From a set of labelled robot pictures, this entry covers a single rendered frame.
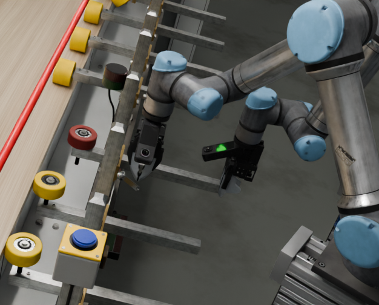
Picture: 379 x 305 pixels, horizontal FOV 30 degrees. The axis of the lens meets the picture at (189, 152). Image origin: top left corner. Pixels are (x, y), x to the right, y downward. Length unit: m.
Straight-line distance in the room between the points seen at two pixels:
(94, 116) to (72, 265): 1.52
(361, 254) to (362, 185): 0.14
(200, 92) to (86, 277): 0.61
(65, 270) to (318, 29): 0.64
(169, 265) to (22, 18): 1.19
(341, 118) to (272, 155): 2.60
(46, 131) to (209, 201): 1.59
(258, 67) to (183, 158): 2.08
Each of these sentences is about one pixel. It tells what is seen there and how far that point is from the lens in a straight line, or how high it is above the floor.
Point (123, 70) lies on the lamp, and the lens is 1.85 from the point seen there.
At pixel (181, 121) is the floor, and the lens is 4.00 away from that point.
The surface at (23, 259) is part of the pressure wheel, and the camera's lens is 1.60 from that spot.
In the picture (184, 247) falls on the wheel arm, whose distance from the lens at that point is 1.86.
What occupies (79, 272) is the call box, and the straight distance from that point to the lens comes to 1.18.
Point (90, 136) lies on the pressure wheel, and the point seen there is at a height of 0.91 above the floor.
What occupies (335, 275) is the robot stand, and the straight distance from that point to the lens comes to 1.61.
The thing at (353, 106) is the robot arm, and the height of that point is 1.43.
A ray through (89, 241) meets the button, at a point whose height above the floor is 1.23.
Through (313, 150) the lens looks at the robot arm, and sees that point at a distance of 1.82.
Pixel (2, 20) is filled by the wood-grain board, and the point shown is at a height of 0.90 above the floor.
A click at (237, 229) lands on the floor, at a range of 3.35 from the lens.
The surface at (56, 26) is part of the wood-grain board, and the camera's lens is 2.59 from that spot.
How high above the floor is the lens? 2.00
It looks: 32 degrees down
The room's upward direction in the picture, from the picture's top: 18 degrees clockwise
